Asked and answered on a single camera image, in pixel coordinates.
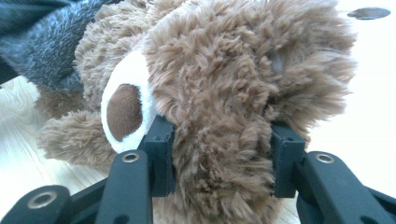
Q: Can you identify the brown plush teddy bear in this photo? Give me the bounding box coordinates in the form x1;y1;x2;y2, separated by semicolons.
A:
35;0;358;224

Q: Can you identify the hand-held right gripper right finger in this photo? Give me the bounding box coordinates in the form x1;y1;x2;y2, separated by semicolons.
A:
271;123;396;224

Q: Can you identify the grey fluffy cloth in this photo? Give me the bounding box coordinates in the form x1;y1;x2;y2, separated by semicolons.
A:
0;0;125;93

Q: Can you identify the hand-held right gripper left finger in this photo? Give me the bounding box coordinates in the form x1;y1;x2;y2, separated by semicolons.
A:
94;115;177;224

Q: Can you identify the round table cable hole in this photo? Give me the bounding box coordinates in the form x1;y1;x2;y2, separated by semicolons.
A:
346;7;391;21

